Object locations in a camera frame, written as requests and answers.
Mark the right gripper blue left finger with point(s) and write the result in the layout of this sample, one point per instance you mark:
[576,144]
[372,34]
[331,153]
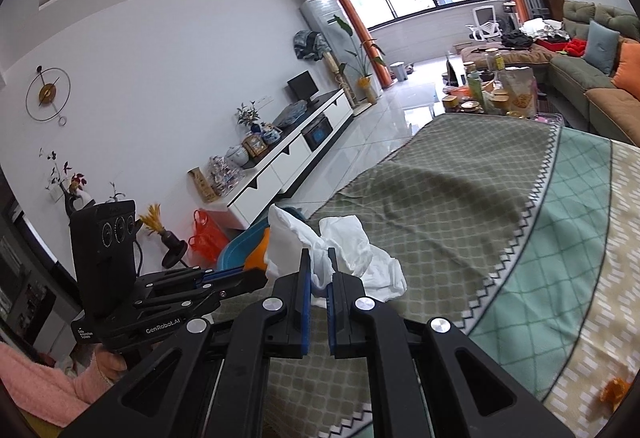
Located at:
[304,301]

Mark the tall green potted plant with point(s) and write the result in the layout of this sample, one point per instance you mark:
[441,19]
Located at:
[362,63]

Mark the white black tv cabinet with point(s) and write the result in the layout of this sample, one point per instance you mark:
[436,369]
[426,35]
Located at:
[286,165]

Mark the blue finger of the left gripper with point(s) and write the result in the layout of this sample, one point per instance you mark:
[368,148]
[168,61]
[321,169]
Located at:
[247,282]
[211,275]

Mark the orange curtain left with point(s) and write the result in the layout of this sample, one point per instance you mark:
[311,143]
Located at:
[355,22]

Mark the orange plastic bag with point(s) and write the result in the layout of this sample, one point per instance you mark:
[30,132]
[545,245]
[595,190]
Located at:
[207,240]

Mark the round wall clock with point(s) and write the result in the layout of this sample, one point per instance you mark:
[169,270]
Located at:
[47,95]

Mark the white tissue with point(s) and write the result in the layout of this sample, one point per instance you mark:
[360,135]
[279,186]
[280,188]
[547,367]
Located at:
[339,245]

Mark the orange peel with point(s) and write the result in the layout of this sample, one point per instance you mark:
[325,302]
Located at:
[256,259]

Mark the blue cushion near window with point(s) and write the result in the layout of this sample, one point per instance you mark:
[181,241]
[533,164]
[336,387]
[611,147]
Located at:
[601,48]

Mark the patterned tablecloth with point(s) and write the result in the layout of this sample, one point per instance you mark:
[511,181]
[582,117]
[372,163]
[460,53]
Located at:
[525,238]

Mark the cluttered coffee table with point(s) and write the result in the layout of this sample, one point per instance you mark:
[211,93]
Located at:
[489,84]

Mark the left hand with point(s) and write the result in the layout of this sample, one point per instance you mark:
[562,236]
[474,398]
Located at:
[112,366]

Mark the small black monitor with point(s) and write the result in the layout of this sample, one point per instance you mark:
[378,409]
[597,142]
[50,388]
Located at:
[304,88]

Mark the white standing air conditioner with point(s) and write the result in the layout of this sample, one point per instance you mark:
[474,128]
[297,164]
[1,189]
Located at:
[318,15]

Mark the black plant stand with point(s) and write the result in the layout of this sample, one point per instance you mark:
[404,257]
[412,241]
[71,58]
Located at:
[102,237]

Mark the orange cushion middle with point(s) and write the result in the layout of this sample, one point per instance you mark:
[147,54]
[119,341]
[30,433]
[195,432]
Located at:
[627,76]

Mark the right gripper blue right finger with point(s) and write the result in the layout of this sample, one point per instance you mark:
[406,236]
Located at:
[334,305]

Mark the pink sleeved left forearm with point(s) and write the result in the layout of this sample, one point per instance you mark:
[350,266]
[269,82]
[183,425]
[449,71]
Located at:
[48,393]

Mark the teal plastic trash bin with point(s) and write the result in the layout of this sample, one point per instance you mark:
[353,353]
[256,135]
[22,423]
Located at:
[235,253]

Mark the white office chair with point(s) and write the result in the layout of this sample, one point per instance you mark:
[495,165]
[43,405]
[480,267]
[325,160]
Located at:
[486,26]

